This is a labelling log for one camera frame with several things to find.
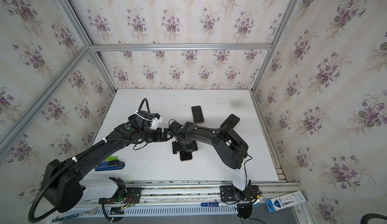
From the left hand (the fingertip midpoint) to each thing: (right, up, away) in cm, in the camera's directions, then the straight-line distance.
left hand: (168, 136), depth 80 cm
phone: (+17, +10, +24) cm, 31 cm away
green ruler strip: (-45, -34, -13) cm, 58 cm away
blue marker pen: (+24, -29, -11) cm, 39 cm away
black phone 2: (+41, +6, +24) cm, 48 cm away
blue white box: (+61, -29, -8) cm, 68 cm away
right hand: (+9, -9, +8) cm, 15 cm away
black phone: (+9, -12, +4) cm, 15 cm away
